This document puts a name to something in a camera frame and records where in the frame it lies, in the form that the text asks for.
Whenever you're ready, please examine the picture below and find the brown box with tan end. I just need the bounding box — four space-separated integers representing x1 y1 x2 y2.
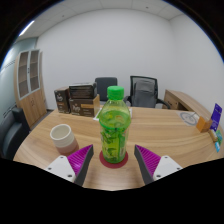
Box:
68 94 101 118

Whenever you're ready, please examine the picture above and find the rectangular ceiling light panel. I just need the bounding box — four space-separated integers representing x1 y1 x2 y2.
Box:
18 19 36 38

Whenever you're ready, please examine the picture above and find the round white patterned disc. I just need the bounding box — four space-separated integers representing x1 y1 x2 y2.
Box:
179 110 201 127

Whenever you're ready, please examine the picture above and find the pink and white ribbed cup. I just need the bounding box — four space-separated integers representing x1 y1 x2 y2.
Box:
49 123 80 157

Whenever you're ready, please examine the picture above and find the upright purple box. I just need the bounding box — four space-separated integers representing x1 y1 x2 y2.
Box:
209 102 223 132

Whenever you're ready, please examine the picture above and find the long dark brown box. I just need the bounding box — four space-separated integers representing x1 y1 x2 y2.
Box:
68 81 98 100

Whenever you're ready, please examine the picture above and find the black leather armchair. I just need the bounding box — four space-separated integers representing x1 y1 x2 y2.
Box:
0 106 31 160

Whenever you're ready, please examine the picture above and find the wooden shelf cabinet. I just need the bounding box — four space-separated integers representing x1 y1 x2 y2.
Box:
13 49 48 129

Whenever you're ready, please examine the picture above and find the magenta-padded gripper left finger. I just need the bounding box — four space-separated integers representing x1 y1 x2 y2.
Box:
43 143 94 187

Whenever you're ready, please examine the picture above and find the orange cardboard box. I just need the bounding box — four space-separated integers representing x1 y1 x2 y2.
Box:
195 115 214 134

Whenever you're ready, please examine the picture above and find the black mesh office chair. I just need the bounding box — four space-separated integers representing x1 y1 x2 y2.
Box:
123 75 172 110

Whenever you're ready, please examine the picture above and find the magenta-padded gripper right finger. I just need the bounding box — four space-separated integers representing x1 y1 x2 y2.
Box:
133 144 184 186

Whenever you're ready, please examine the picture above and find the flat round red coaster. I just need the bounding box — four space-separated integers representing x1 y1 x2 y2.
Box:
99 150 130 169

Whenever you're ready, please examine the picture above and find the wooden side desk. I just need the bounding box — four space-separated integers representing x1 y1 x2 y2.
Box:
162 88 213 121

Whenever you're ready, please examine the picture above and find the green drink bottle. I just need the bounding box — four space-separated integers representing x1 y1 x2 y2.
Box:
98 85 131 165

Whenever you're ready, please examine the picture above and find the dark padded office chair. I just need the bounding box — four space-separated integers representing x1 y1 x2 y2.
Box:
94 76 119 102

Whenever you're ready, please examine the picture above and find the flat green box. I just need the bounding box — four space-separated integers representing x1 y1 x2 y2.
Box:
215 129 224 146

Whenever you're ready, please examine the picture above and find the small dark brown box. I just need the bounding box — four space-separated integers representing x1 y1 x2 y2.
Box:
53 86 72 115

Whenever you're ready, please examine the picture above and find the small tan box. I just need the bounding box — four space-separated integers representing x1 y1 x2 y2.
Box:
208 129 218 144

